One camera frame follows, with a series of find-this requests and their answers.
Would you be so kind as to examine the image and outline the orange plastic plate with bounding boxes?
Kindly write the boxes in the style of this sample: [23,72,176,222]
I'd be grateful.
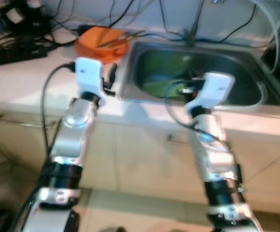
[74,27,130,63]

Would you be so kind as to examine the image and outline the gold metal spoon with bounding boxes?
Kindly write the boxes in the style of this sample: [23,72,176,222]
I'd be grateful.
[112,30,146,44]

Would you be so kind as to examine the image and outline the cream kitchen cabinet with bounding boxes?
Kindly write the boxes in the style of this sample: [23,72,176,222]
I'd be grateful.
[0,99,280,216]

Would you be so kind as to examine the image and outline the green plate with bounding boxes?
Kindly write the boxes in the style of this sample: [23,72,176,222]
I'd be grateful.
[141,77,193,97]

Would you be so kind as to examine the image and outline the stainless steel sink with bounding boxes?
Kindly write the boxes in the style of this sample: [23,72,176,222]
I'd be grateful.
[117,41,280,108]

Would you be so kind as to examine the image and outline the black power adapter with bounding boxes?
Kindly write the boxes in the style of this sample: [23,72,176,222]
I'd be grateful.
[77,24,97,32]

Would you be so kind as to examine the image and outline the metal faucet pipe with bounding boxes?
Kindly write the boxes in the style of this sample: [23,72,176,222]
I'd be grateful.
[184,0,206,44]

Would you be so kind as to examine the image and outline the black power strip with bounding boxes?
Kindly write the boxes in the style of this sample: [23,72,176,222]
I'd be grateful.
[0,46,48,68]

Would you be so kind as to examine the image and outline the black charger device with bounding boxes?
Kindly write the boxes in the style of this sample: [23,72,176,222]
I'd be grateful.
[0,0,44,34]

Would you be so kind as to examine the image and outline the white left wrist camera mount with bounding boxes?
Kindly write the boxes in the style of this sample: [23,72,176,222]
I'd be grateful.
[75,57,106,104]

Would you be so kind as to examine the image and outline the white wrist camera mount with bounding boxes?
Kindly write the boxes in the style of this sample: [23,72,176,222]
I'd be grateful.
[185,72,236,114]
[75,57,106,104]

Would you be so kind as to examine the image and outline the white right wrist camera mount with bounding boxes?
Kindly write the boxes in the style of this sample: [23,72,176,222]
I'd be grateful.
[185,72,236,114]

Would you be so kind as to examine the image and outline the fork with patterned handle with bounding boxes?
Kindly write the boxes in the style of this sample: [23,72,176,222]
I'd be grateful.
[97,35,133,49]

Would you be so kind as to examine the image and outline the metal drawer handle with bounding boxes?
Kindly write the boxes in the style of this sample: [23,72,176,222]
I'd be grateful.
[166,134,191,145]
[0,114,58,129]

